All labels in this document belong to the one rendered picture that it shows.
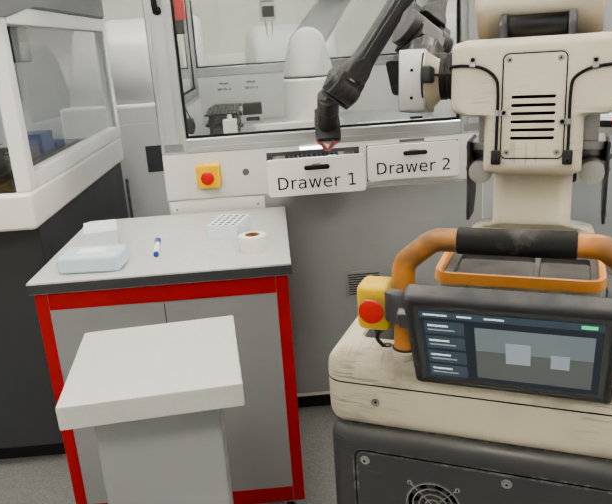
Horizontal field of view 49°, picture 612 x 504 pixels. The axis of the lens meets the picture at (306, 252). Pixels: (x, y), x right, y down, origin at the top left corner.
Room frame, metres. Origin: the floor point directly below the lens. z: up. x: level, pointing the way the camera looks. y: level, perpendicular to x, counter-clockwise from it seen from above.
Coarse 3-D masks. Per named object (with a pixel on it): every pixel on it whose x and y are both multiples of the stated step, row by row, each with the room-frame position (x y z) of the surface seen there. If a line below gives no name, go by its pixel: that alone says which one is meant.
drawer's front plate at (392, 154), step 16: (400, 144) 2.09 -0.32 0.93; (416, 144) 2.08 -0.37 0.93; (432, 144) 2.09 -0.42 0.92; (448, 144) 2.09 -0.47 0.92; (368, 160) 2.08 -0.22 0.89; (384, 160) 2.08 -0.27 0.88; (400, 160) 2.08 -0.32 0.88; (416, 160) 2.08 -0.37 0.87; (432, 160) 2.09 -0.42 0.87; (368, 176) 2.08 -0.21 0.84; (384, 176) 2.08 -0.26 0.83; (400, 176) 2.08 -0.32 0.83; (416, 176) 2.08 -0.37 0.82; (432, 176) 2.09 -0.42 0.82
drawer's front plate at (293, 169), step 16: (272, 160) 1.95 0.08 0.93; (288, 160) 1.95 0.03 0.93; (304, 160) 1.95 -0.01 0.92; (320, 160) 1.95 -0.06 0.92; (336, 160) 1.95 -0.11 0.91; (352, 160) 1.95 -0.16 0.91; (272, 176) 1.95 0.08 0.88; (288, 176) 1.95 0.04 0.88; (304, 176) 1.95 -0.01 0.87; (320, 176) 1.95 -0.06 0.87; (336, 176) 1.95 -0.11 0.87; (272, 192) 1.95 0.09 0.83; (288, 192) 1.95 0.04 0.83; (304, 192) 1.95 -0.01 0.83; (320, 192) 1.95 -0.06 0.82; (336, 192) 1.95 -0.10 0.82
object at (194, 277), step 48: (144, 240) 1.77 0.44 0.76; (192, 240) 1.74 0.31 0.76; (288, 240) 1.68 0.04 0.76; (48, 288) 1.47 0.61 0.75; (96, 288) 1.47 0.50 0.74; (144, 288) 1.49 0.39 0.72; (192, 288) 1.49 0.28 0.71; (240, 288) 1.49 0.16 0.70; (288, 288) 1.50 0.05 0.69; (48, 336) 1.48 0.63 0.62; (240, 336) 1.50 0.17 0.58; (288, 336) 1.50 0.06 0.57; (288, 384) 1.50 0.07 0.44; (240, 432) 1.49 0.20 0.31; (288, 432) 1.50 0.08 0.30; (96, 480) 1.48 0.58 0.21; (240, 480) 1.49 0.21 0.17; (288, 480) 1.50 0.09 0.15
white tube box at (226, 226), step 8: (224, 216) 1.83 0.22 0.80; (232, 216) 1.83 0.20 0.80; (240, 216) 1.82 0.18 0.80; (248, 216) 1.84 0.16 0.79; (208, 224) 1.75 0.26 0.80; (216, 224) 1.75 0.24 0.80; (224, 224) 1.75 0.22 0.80; (232, 224) 1.75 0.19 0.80; (240, 224) 1.76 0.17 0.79; (248, 224) 1.83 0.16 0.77; (208, 232) 1.74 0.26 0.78; (216, 232) 1.74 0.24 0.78; (224, 232) 1.73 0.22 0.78; (232, 232) 1.73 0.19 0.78; (240, 232) 1.75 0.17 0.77
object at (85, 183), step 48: (0, 0) 1.86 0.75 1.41; (48, 0) 2.27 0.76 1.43; (96, 0) 2.92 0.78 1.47; (0, 48) 1.83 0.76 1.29; (0, 96) 1.83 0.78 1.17; (96, 144) 2.58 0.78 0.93; (48, 192) 1.96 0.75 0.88; (96, 192) 2.54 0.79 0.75; (0, 240) 1.88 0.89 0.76; (48, 240) 1.94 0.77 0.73; (0, 288) 1.88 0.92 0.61; (0, 336) 1.88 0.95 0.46; (0, 384) 1.88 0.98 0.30; (48, 384) 1.88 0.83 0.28; (0, 432) 1.87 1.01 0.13; (48, 432) 1.88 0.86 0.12
